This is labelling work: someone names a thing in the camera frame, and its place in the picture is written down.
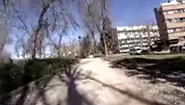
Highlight pale dirt path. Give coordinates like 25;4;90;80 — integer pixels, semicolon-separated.
0;46;185;105

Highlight white building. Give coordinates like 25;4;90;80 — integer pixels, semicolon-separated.
115;21;163;56

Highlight row of bare trees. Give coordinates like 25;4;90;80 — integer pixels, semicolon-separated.
0;0;121;69

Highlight grass lawn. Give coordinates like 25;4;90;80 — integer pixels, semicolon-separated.
103;45;185;72

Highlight dark vehicle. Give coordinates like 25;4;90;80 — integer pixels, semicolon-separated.
168;42;185;55

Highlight dark green hedge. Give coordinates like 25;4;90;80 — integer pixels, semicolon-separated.
0;52;83;101

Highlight tan building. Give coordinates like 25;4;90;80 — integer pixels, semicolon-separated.
152;0;185;49

